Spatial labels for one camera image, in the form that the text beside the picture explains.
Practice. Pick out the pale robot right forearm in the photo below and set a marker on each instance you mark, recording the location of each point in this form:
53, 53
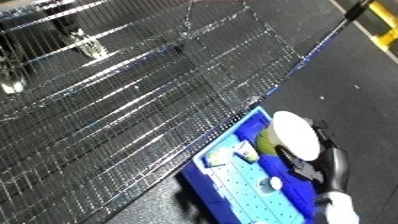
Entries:
337, 210

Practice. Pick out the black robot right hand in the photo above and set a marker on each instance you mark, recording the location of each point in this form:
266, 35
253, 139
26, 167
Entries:
329, 170

